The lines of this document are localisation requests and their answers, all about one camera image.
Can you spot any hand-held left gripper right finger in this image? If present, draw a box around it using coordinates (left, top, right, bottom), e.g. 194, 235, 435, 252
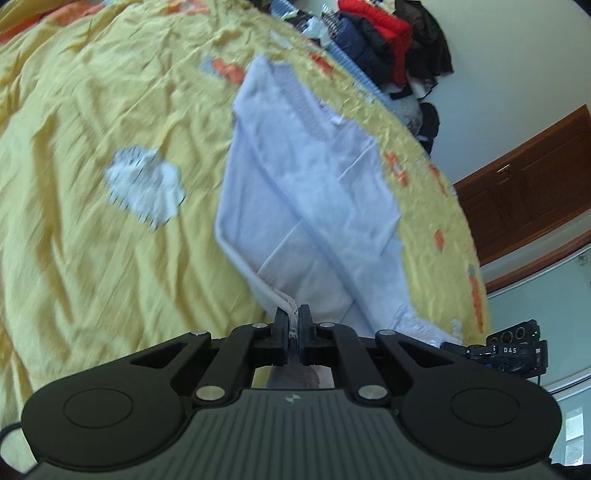
298, 304, 459, 402

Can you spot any yellow cartoon print blanket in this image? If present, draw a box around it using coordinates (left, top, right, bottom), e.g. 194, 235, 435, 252
0, 0, 493, 464

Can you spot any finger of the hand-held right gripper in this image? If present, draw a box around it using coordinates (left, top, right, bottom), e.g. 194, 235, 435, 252
440, 340, 498, 361

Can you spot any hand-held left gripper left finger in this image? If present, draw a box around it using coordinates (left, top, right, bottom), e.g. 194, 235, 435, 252
131, 305, 291, 402

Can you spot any lavender knit sweater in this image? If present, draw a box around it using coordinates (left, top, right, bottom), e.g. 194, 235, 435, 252
213, 54, 463, 393

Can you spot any bright window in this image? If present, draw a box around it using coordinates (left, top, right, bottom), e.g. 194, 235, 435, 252
560, 405, 587, 466

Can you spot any black cable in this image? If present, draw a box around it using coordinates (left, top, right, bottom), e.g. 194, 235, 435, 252
0, 421, 27, 475

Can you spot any pile of assorted jackets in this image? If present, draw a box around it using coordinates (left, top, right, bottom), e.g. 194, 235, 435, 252
295, 0, 455, 155

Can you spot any brown wooden door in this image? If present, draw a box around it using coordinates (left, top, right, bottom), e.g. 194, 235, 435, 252
451, 104, 591, 296

